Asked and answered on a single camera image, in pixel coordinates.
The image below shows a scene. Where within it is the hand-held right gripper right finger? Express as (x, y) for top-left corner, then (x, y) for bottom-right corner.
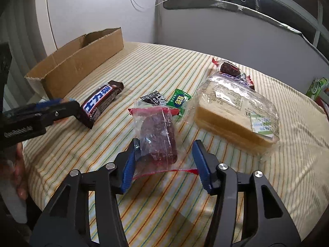
(192, 139), (302, 247)

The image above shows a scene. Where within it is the small green candy packet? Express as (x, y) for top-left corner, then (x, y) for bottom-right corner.
(167, 88), (192, 116)

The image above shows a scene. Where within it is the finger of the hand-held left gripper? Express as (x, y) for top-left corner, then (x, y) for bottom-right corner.
(2, 98), (76, 120)
(38, 101), (81, 128)

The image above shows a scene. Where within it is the brown cardboard box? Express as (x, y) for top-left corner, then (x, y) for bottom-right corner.
(24, 27), (124, 101)

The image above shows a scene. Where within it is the striped bed sheet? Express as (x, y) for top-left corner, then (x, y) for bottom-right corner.
(22, 42), (329, 247)

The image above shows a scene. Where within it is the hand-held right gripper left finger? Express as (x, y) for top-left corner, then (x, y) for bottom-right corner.
(29, 138), (142, 247)

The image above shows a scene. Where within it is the white cabinet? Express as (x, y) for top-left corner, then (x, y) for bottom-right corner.
(33, 0), (158, 57)

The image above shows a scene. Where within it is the clear red-edged snack packet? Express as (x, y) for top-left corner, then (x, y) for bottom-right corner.
(128, 105), (199, 181)
(211, 57), (255, 90)

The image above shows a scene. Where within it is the sliced bread in clear bag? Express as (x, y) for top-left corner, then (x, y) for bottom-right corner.
(185, 72), (280, 156)

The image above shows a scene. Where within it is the small black candy packet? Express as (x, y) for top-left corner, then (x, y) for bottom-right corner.
(140, 90), (169, 108)

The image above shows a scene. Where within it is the brown chocolate bar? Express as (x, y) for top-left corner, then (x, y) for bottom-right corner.
(77, 80), (124, 129)

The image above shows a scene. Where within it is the green carton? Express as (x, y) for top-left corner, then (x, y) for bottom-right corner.
(305, 77), (329, 103)

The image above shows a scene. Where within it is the grey window sill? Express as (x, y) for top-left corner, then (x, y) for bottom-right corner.
(163, 0), (329, 65)

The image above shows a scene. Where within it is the person's left hand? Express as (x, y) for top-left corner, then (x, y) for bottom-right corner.
(0, 143), (28, 200)

